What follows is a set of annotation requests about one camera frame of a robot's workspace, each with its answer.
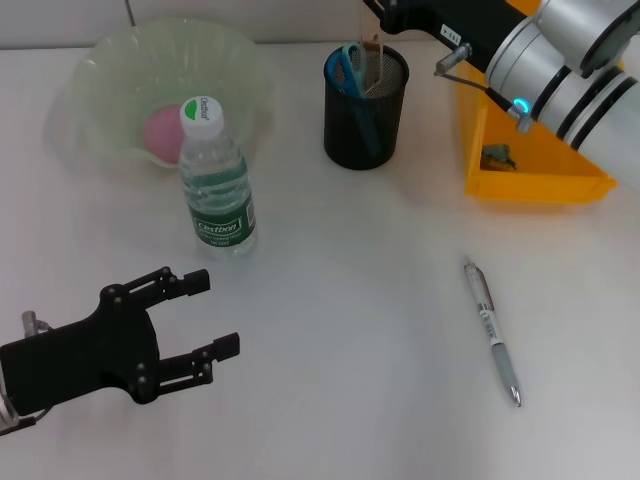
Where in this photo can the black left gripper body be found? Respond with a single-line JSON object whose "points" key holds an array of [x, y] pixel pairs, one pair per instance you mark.
{"points": [[85, 357]]}

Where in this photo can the green glass fruit bowl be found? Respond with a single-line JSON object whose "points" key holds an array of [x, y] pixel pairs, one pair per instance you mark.
{"points": [[125, 65]]}

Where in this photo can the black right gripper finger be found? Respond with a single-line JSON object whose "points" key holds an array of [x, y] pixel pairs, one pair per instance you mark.
{"points": [[374, 6]]}

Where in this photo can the clear green-label water bottle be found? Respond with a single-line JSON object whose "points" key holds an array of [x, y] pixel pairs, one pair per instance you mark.
{"points": [[220, 200]]}

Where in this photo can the clear grey ballpoint pen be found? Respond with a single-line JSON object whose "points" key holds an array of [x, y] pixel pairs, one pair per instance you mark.
{"points": [[492, 330]]}

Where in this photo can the pink peach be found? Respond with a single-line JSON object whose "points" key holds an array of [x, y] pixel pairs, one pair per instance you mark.
{"points": [[162, 135]]}

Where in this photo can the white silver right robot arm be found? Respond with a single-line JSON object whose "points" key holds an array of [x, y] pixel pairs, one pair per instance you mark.
{"points": [[575, 65]]}

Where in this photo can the teal plastic wrapper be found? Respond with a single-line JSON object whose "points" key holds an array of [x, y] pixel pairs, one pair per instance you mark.
{"points": [[497, 157]]}

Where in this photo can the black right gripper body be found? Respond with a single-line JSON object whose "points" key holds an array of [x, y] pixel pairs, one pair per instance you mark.
{"points": [[450, 20]]}

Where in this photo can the black mesh pen holder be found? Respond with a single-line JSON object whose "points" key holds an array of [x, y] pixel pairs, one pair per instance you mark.
{"points": [[350, 135]]}

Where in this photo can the clear plastic ruler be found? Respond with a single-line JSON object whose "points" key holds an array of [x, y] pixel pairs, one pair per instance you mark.
{"points": [[372, 60]]}

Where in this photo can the blue and teal scissors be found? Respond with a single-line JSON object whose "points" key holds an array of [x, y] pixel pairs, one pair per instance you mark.
{"points": [[353, 82]]}

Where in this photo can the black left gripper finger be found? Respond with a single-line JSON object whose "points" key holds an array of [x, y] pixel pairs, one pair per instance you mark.
{"points": [[190, 367], [172, 286]]}

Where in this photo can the yellow plastic bin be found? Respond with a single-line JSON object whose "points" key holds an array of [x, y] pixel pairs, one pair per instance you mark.
{"points": [[540, 185]]}

